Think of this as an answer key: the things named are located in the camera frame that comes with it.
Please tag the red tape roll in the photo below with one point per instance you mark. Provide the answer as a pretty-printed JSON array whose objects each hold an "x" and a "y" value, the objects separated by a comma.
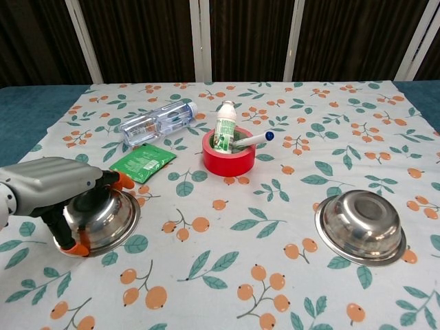
[{"x": 227, "y": 161}]

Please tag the clear plastic water bottle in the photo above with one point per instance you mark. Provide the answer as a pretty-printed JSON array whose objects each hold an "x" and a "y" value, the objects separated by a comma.
[{"x": 154, "y": 122}]

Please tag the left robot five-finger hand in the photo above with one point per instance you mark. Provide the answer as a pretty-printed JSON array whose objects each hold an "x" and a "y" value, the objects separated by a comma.
[{"x": 48, "y": 178}]

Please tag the green foil sachet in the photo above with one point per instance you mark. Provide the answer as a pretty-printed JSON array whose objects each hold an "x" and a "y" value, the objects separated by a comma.
[{"x": 141, "y": 161}]

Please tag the small white green-label bottle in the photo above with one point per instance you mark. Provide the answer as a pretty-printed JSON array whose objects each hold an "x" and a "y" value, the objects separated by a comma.
[{"x": 225, "y": 130}]

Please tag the stainless steel metal bowl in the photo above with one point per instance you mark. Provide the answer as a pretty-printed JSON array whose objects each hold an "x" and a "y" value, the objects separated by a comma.
[
  {"x": 361, "y": 223},
  {"x": 103, "y": 216}
]

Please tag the dark folding screen white frame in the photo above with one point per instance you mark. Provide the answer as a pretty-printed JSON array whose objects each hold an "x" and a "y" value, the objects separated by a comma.
[{"x": 144, "y": 38}]

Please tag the white marker blue cap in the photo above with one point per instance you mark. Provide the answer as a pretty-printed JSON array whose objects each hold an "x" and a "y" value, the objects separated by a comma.
[{"x": 256, "y": 139}]

